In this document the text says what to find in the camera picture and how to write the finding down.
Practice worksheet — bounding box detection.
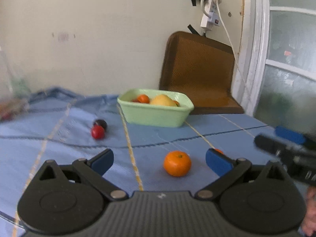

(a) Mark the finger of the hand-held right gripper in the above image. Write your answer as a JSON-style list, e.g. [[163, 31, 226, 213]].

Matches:
[[275, 126, 316, 150], [254, 134, 301, 157]]

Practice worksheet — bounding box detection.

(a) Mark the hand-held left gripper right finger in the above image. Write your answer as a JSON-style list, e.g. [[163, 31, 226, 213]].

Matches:
[[195, 148, 288, 200]]

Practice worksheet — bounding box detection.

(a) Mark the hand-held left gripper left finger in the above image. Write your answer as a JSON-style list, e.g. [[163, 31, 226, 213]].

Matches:
[[39, 149, 129, 201]]

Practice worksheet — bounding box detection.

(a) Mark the light green plastic bowl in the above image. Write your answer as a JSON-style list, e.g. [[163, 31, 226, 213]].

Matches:
[[117, 88, 195, 128]]

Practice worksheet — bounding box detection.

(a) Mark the person's right hand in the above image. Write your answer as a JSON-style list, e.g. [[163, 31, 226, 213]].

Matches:
[[300, 186, 316, 236]]

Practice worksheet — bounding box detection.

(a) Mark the round red cherry tomato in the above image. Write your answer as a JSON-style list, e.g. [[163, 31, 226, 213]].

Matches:
[[91, 125, 105, 139]]

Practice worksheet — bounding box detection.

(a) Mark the blue bed sheet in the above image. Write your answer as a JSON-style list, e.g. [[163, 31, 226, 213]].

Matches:
[[0, 86, 316, 237]]

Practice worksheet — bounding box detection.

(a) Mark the large yellow pomelo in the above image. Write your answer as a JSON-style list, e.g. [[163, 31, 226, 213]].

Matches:
[[150, 94, 178, 107]]

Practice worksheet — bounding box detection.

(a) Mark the brown woven cushion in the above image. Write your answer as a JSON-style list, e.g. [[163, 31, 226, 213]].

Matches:
[[159, 31, 245, 115]]

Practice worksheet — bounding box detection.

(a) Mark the white framed frosted window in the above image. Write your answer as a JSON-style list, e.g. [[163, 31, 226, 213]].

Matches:
[[231, 0, 316, 129]]

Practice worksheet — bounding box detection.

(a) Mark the white power strip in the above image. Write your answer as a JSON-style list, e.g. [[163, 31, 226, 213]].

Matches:
[[200, 0, 221, 31]]

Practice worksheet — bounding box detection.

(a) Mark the long white cable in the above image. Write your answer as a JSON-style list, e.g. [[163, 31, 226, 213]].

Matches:
[[215, 0, 252, 104]]

